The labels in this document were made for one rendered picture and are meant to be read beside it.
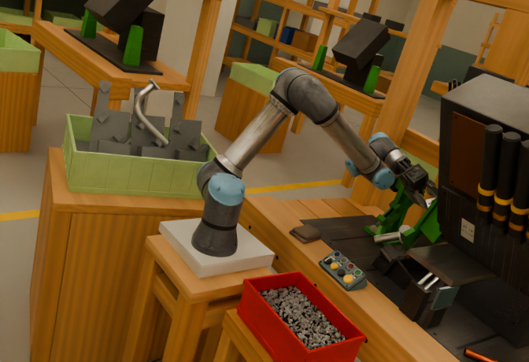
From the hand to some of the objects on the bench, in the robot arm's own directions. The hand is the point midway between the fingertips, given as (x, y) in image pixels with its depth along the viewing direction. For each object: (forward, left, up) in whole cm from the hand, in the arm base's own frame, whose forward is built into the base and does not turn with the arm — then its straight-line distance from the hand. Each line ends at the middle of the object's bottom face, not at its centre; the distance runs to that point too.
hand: (436, 207), depth 173 cm
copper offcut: (-11, -37, -30) cm, 49 cm away
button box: (-28, +6, -31) cm, 42 cm away
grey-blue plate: (-13, -21, -29) cm, 38 cm away
